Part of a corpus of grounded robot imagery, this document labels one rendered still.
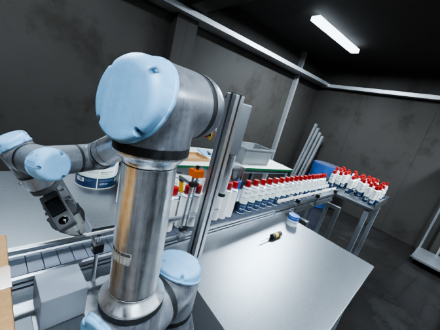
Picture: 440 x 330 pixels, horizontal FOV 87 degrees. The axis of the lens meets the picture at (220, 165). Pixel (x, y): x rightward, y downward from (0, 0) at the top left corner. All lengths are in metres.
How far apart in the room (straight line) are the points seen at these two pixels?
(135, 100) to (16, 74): 2.95
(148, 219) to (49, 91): 2.94
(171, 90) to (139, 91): 0.04
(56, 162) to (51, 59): 2.64
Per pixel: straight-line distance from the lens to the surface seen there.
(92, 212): 1.15
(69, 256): 0.92
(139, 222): 0.38
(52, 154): 0.63
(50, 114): 3.28
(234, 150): 0.86
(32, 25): 3.24
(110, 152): 0.63
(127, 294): 0.47
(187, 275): 0.57
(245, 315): 0.90
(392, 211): 5.25
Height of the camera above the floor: 1.46
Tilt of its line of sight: 15 degrees down
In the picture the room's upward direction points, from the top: 15 degrees clockwise
